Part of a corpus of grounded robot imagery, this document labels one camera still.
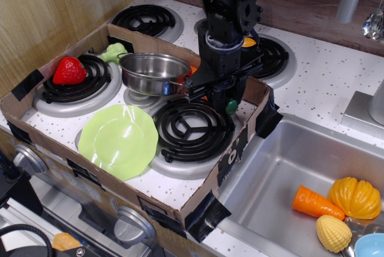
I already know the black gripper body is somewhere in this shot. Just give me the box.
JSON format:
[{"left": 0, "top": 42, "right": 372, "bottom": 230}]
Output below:
[{"left": 183, "top": 25, "right": 265, "bottom": 101}]

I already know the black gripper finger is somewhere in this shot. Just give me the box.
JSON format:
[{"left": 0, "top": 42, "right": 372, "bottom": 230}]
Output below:
[
  {"left": 232, "top": 74, "right": 248, "bottom": 104},
  {"left": 211, "top": 88, "right": 227, "bottom": 113}
]

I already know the orange toy carrot green top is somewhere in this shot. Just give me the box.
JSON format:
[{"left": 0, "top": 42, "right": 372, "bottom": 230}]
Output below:
[{"left": 184, "top": 65, "right": 238, "bottom": 115}]

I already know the small steel pot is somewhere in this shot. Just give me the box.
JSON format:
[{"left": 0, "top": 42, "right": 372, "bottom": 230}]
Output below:
[{"left": 118, "top": 53, "right": 191, "bottom": 96}]

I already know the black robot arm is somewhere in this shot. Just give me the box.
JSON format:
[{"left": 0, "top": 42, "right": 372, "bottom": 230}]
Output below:
[{"left": 184, "top": 0, "right": 263, "bottom": 115}]

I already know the light green plastic plate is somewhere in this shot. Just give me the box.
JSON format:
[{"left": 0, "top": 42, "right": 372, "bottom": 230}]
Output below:
[{"left": 77, "top": 104, "right": 158, "bottom": 181}]

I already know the orange toy carrot piece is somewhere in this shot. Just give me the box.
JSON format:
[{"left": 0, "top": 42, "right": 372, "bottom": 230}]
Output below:
[{"left": 292, "top": 185, "right": 345, "bottom": 220}]

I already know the orange toy pumpkin on burner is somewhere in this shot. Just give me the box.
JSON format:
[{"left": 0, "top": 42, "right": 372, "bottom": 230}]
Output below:
[{"left": 242, "top": 37, "right": 257, "bottom": 48}]

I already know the back right black burner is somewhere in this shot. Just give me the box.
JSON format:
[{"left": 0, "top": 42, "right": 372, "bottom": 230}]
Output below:
[{"left": 252, "top": 37, "right": 289, "bottom": 79}]

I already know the black burner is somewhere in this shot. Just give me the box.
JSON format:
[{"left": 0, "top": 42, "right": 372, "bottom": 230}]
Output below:
[
  {"left": 152, "top": 98, "right": 235, "bottom": 163},
  {"left": 111, "top": 5, "right": 176, "bottom": 37},
  {"left": 40, "top": 55, "right": 111, "bottom": 104},
  {"left": 252, "top": 37, "right": 289, "bottom": 79}
]

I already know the front right black burner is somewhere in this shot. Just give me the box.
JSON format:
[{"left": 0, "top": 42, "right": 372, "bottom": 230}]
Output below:
[{"left": 152, "top": 98, "right": 235, "bottom": 163}]

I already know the back left black burner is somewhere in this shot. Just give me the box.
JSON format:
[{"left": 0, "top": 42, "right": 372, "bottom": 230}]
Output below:
[{"left": 111, "top": 5, "right": 176, "bottom": 37}]

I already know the silver centre stove knob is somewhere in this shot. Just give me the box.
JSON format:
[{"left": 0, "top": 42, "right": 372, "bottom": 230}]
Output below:
[{"left": 123, "top": 89, "right": 160, "bottom": 109}]

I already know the steel sink basin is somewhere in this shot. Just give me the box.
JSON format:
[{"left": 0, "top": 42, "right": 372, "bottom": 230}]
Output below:
[{"left": 218, "top": 115, "right": 383, "bottom": 256}]

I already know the light green toy broccoli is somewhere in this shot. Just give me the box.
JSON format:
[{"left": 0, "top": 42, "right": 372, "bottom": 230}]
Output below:
[{"left": 101, "top": 43, "right": 128, "bottom": 65}]

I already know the cardboard fence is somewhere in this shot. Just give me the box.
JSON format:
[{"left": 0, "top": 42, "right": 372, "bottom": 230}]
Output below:
[{"left": 1, "top": 24, "right": 277, "bottom": 243}]

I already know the silver faucet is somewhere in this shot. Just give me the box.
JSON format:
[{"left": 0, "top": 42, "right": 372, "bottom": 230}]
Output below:
[{"left": 336, "top": 0, "right": 383, "bottom": 125}]

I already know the front left black burner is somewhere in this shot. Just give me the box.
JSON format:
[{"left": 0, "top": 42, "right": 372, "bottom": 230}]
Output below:
[{"left": 40, "top": 55, "right": 111, "bottom": 104}]

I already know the hanging shiny spoon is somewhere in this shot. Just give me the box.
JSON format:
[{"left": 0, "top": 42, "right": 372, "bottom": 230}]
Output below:
[{"left": 362, "top": 0, "right": 383, "bottom": 43}]

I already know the red toy strawberry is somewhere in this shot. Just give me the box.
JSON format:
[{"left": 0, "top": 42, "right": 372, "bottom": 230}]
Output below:
[{"left": 53, "top": 56, "right": 87, "bottom": 85}]

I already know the silver right oven knob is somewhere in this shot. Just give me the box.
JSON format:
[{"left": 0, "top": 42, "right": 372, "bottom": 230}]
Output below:
[{"left": 114, "top": 206, "right": 156, "bottom": 247}]

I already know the silver oven knob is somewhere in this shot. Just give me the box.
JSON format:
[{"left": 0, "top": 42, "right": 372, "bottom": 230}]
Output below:
[
  {"left": 114, "top": 206, "right": 156, "bottom": 247},
  {"left": 13, "top": 144, "right": 48, "bottom": 176}
]

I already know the orange toy pumpkin in sink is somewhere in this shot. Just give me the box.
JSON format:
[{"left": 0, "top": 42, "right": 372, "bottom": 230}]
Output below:
[{"left": 327, "top": 177, "right": 382, "bottom": 220}]

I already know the yellow toy corn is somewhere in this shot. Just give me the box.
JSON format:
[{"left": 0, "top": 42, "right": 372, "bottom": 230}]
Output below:
[{"left": 316, "top": 215, "right": 352, "bottom": 253}]

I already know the silver utensil in sink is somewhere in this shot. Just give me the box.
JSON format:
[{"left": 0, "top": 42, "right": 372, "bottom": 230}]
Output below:
[{"left": 340, "top": 215, "right": 383, "bottom": 257}]

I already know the silver left oven knob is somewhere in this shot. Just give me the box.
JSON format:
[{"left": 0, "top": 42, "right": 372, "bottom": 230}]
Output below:
[{"left": 13, "top": 144, "right": 48, "bottom": 176}]

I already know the light blue bowl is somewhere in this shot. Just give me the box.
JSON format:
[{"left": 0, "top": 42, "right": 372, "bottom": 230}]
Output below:
[{"left": 355, "top": 233, "right": 384, "bottom": 257}]

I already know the orange toy bottom left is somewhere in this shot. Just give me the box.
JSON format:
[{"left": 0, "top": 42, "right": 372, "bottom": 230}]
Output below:
[{"left": 52, "top": 232, "right": 82, "bottom": 252}]

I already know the black device left edge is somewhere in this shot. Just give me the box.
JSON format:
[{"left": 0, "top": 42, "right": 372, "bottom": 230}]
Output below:
[{"left": 1, "top": 151, "right": 43, "bottom": 216}]

